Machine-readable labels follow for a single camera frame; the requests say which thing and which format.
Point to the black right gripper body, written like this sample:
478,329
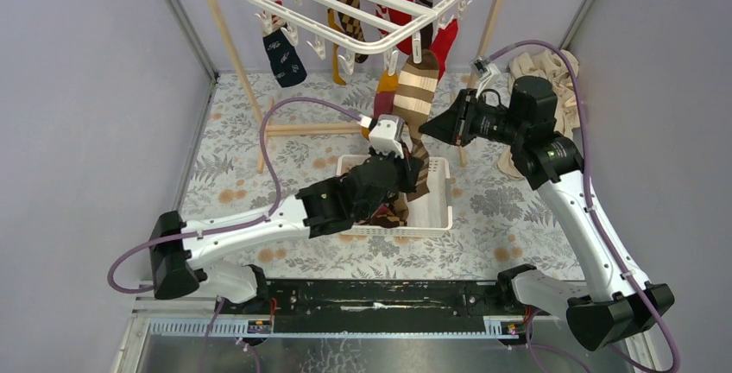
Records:
495,124

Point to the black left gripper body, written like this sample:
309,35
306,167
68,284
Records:
394,185

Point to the brown argyle sock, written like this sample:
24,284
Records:
391,215

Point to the brown cream striped sock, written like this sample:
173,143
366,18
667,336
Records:
417,84

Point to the purple striped beige sock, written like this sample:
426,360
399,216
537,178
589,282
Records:
384,96

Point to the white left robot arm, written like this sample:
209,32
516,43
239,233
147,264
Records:
188,255

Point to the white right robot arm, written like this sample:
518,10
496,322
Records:
618,301

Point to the white clip sock hanger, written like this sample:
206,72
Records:
396,21

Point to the white plastic basket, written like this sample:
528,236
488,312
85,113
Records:
429,216

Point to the red sock right side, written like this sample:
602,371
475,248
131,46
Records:
443,42

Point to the wooden clothes rack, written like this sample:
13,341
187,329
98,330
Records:
268,130

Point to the navy blue sock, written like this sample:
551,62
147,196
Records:
286,65

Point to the mustard yellow striped sock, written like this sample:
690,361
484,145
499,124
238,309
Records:
347,25

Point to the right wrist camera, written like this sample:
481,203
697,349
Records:
487,73

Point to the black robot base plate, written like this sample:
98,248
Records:
375,309

